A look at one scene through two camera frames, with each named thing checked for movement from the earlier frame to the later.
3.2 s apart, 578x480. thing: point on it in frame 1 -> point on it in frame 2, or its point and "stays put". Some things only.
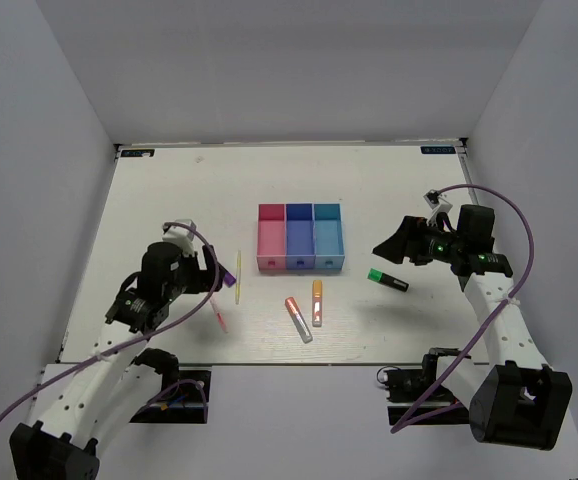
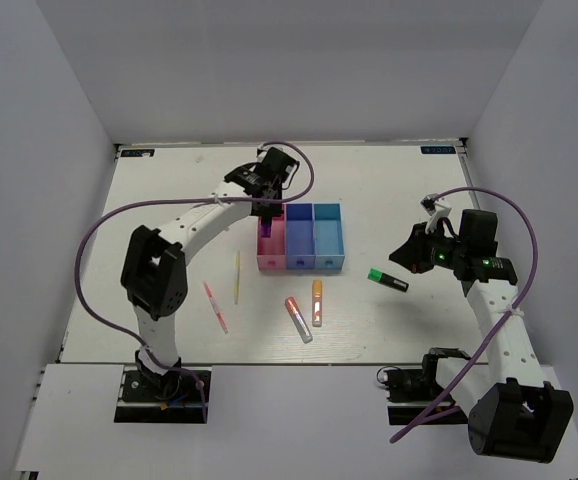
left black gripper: (201, 275) -> (274, 210)
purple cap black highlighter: (229, 279) -> (266, 226)
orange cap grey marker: (299, 320) stays put
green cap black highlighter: (376, 275) stays put
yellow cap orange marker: (317, 302) stays put
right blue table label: (437, 148) stays put
